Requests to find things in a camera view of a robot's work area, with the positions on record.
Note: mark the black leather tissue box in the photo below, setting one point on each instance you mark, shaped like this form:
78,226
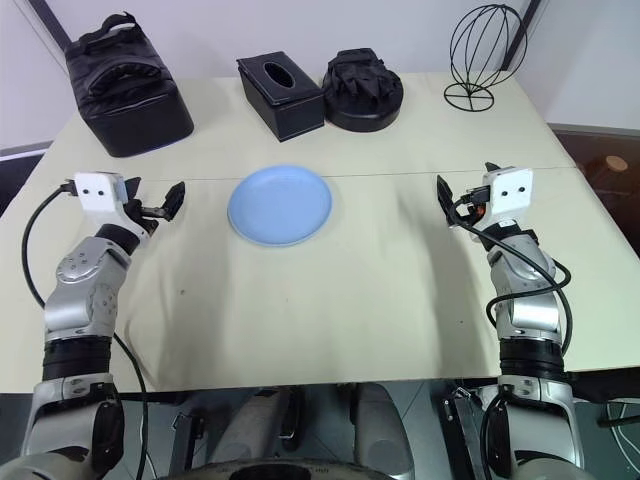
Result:
280,95

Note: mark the cream tablecloth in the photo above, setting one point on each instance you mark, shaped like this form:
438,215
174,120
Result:
320,300

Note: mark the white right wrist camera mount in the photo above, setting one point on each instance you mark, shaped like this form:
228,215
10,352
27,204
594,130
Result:
511,192

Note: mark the grey rounded robot leg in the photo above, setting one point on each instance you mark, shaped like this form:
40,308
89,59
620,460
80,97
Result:
382,425
257,425

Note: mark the large black padded bag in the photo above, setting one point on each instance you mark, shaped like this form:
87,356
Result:
127,95

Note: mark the round black cushion with gloves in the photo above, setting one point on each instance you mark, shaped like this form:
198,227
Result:
362,92

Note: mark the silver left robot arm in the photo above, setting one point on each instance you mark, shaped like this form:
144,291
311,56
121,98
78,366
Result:
82,280

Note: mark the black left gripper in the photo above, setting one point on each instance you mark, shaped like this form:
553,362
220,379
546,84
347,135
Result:
146,212

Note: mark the black metal bracket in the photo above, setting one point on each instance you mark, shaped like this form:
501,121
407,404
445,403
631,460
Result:
186,440
456,417

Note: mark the light blue round plate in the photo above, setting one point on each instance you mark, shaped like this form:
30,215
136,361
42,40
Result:
280,205

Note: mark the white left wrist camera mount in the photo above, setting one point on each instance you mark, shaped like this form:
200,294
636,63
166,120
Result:
97,192

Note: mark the silver robot torso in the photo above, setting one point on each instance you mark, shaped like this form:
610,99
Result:
310,470

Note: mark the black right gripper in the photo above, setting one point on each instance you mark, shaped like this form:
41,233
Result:
474,202

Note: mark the small round wooden disc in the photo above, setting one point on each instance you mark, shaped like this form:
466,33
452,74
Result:
616,163

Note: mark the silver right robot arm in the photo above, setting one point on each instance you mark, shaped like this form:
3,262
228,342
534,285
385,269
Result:
525,295

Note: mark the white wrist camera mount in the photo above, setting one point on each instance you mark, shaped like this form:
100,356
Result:
97,192
511,192

